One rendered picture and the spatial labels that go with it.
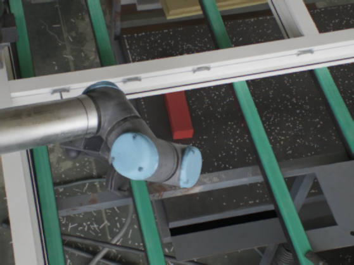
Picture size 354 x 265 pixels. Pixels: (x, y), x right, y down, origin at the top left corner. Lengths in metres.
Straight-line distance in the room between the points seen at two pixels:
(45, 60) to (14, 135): 1.78
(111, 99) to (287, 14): 0.79
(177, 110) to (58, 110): 0.80
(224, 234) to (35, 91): 0.67
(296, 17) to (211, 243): 0.68
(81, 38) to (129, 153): 1.83
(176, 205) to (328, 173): 0.45
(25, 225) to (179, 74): 0.58
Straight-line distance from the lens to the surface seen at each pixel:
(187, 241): 1.91
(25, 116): 1.28
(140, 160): 1.30
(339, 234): 1.67
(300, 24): 1.94
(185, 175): 1.40
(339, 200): 1.72
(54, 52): 3.06
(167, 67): 1.77
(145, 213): 1.60
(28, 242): 1.50
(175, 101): 2.09
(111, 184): 1.49
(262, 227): 1.97
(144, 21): 2.34
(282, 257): 2.05
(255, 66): 1.86
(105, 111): 1.36
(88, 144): 1.52
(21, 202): 1.55
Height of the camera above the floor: 2.27
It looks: 55 degrees down
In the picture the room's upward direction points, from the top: 7 degrees clockwise
